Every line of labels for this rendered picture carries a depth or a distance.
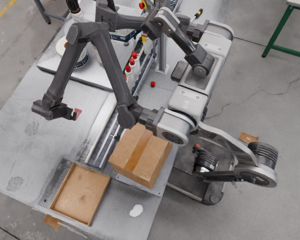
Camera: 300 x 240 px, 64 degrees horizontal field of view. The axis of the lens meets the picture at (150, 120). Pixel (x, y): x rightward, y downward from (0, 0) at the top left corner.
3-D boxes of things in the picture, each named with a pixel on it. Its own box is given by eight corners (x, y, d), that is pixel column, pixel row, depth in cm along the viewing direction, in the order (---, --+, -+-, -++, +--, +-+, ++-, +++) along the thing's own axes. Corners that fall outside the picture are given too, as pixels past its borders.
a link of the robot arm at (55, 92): (81, 31, 88) (97, 29, 97) (69, 21, 88) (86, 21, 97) (46, 112, 110) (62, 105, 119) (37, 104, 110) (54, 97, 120)
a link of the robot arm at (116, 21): (102, 35, 99) (104, 9, 93) (93, 25, 108) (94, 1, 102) (188, 40, 120) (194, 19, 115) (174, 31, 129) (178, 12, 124)
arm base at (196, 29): (199, 50, 117) (203, 32, 106) (184, 45, 119) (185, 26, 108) (205, 38, 120) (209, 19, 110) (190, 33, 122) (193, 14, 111)
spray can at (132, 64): (133, 74, 176) (129, 55, 157) (139, 76, 175) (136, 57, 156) (130, 80, 174) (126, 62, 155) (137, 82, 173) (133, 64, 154)
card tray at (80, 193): (75, 163, 155) (73, 161, 151) (111, 177, 150) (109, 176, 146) (51, 209, 144) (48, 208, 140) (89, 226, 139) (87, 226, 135)
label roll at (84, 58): (58, 58, 186) (50, 45, 173) (79, 44, 191) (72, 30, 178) (73, 73, 179) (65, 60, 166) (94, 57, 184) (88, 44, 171)
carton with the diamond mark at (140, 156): (139, 132, 159) (135, 114, 135) (172, 146, 154) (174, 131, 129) (117, 172, 149) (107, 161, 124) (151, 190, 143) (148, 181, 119)
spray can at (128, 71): (130, 80, 174) (125, 62, 155) (136, 82, 173) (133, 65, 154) (127, 86, 172) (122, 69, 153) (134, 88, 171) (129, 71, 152)
